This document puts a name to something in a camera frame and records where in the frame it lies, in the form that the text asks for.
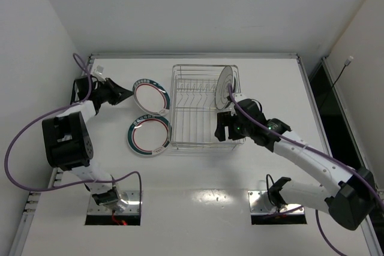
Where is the green rimmed plate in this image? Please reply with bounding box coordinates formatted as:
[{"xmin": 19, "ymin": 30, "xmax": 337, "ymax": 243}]
[
  {"xmin": 133, "ymin": 79, "xmax": 170, "ymax": 116},
  {"xmin": 126, "ymin": 115, "xmax": 172, "ymax": 157}
]

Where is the blue floral green plate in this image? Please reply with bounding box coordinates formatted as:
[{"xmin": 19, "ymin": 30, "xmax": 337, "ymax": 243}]
[{"xmin": 232, "ymin": 72, "xmax": 238, "ymax": 94}]

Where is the white plate with grey rim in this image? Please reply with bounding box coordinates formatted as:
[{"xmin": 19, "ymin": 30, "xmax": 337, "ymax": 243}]
[{"xmin": 215, "ymin": 66, "xmax": 233, "ymax": 110}]

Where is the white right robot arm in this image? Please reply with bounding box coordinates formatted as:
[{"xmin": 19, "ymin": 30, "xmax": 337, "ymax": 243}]
[{"xmin": 214, "ymin": 94, "xmax": 377, "ymax": 230}]

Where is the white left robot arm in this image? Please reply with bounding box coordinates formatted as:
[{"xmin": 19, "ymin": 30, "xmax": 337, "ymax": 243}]
[{"xmin": 42, "ymin": 76, "xmax": 133, "ymax": 211}]

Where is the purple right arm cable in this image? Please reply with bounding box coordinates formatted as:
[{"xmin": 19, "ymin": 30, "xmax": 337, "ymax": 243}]
[{"xmin": 227, "ymin": 83, "xmax": 384, "ymax": 256}]

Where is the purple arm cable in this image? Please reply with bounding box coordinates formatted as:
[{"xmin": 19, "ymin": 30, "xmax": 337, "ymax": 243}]
[
  {"xmin": 227, "ymin": 83, "xmax": 384, "ymax": 256},
  {"xmin": 4, "ymin": 53, "xmax": 142, "ymax": 206}
]

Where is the metal wire dish rack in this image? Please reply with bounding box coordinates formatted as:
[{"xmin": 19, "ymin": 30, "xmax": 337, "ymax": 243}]
[{"xmin": 169, "ymin": 64, "xmax": 245, "ymax": 151}]

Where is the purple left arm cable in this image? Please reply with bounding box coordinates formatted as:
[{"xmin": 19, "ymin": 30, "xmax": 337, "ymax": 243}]
[{"xmin": 4, "ymin": 53, "xmax": 142, "ymax": 206}]

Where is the black right base cable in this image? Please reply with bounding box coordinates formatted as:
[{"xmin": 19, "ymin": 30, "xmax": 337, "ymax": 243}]
[{"xmin": 265, "ymin": 173, "xmax": 275, "ymax": 194}]

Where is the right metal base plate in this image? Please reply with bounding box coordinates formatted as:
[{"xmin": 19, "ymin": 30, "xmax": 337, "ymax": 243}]
[{"xmin": 247, "ymin": 190, "xmax": 305, "ymax": 216}]

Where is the metal base plate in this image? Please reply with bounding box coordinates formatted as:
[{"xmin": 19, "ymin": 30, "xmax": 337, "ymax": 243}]
[
  {"xmin": 247, "ymin": 190, "xmax": 305, "ymax": 216},
  {"xmin": 87, "ymin": 190, "xmax": 141, "ymax": 216}
]

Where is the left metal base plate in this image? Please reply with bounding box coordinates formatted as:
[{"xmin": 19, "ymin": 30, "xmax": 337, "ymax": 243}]
[{"xmin": 87, "ymin": 190, "xmax": 141, "ymax": 216}]

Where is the black cable with white plug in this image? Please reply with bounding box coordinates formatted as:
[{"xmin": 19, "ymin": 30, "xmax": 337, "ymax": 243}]
[{"xmin": 318, "ymin": 56, "xmax": 354, "ymax": 110}]

